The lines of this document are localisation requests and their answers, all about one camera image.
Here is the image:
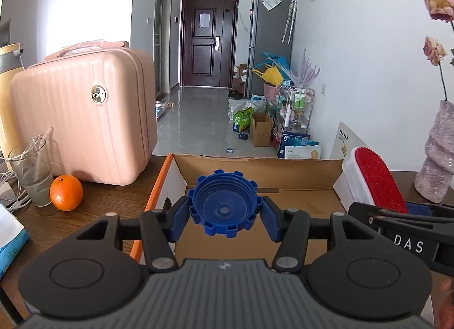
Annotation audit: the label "clear plastic bag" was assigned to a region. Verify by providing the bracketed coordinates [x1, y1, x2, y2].
[228, 98, 267, 124]

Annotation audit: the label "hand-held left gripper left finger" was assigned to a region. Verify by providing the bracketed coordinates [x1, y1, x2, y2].
[75, 197, 191, 273]

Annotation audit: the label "blue and yellow bags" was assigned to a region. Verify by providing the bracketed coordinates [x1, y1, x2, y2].
[251, 51, 292, 85]

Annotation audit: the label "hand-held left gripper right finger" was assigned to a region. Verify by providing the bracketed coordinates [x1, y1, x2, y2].
[260, 197, 382, 273]

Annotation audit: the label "small dried pink rose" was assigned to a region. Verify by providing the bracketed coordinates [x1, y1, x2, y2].
[422, 36, 449, 101]

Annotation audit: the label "white cable bundle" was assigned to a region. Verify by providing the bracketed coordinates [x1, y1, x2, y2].
[0, 169, 33, 213]

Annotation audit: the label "clear glass cup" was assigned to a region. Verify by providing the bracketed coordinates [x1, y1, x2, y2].
[7, 127, 55, 208]

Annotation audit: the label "clear folded umbrella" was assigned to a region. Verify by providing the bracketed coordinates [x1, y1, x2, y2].
[281, 0, 298, 44]

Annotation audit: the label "blue and white package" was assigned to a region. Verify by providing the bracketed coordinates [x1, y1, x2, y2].
[278, 129, 322, 160]

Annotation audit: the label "orange fruit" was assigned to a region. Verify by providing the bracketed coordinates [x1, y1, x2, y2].
[49, 174, 84, 212]

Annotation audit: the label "yellow thermos jug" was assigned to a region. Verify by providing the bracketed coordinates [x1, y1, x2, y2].
[0, 43, 28, 160]

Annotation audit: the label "pink bucket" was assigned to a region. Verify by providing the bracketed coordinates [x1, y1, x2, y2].
[262, 82, 285, 103]

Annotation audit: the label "grey interior door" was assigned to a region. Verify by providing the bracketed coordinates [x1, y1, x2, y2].
[154, 0, 175, 96]

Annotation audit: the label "grey refrigerator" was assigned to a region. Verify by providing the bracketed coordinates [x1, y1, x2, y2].
[247, 0, 297, 100]

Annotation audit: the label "pink textured vase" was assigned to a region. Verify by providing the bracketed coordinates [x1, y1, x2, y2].
[413, 99, 454, 204]

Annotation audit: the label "metal wire rack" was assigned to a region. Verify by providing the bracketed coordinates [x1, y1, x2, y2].
[279, 80, 315, 139]

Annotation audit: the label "purple clothes hangers bundle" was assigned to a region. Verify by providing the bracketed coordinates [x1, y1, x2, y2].
[292, 48, 322, 85]

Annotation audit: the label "cluttered cardboard box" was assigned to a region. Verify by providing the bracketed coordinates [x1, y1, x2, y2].
[232, 63, 249, 92]

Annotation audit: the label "small open cardboard box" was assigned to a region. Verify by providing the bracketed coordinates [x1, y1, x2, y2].
[251, 112, 275, 147]

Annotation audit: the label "white leaning board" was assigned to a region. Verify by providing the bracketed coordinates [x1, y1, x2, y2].
[329, 121, 371, 161]

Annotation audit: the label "person's right hand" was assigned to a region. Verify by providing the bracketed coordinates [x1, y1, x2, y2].
[438, 275, 454, 329]

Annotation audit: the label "blue ribbed bottle cap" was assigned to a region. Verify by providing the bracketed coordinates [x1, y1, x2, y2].
[187, 170, 264, 238]

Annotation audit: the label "blue tissue pack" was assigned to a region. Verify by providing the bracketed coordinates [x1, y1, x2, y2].
[0, 203, 30, 280]

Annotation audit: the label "orange cardboard box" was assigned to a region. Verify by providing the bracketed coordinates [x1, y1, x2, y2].
[130, 153, 360, 269]

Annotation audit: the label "large dried pink rose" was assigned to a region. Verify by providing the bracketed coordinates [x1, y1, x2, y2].
[419, 0, 454, 44]

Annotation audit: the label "green printed bag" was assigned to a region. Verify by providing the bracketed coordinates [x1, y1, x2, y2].
[232, 107, 255, 133]

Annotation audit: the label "pink ribbed suitcase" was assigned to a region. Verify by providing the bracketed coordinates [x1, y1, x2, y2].
[10, 41, 159, 186]

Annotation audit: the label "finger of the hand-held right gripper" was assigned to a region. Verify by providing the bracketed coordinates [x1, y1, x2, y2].
[348, 202, 408, 225]
[404, 202, 454, 218]

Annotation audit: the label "red and white lint brush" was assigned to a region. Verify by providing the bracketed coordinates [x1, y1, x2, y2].
[342, 146, 409, 215]

